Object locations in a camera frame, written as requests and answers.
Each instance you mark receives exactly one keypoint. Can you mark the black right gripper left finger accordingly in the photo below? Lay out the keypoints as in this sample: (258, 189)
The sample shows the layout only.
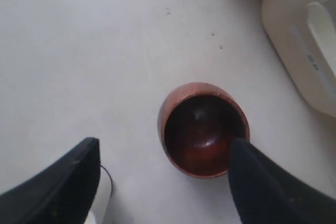
(62, 193)

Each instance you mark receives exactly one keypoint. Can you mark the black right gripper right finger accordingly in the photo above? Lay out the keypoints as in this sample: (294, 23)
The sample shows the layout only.
(263, 192)

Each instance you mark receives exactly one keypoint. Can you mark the brown wooden cup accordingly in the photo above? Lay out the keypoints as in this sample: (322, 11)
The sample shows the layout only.
(196, 124)

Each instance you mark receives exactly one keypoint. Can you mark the cream middle plastic bin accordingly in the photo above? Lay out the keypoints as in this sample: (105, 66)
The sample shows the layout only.
(303, 34)

